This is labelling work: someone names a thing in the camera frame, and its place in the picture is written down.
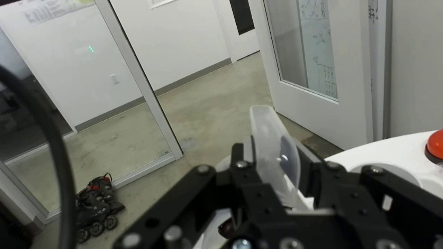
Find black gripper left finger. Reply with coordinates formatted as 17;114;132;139
112;141;289;249

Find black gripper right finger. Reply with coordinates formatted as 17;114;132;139
295;139;443;249

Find small clear cup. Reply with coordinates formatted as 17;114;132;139
248;103;305;211

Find white door with window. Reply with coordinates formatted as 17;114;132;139
251;0;393;150

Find black roller skates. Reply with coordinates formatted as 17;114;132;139
73;171;127;246

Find white door dark window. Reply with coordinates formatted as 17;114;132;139
216;0;263;65

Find white text poster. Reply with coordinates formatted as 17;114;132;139
22;0;97;23

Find white glass partition frame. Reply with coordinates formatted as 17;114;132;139
94;0;185;168

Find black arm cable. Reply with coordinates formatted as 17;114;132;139
0;63;79;249

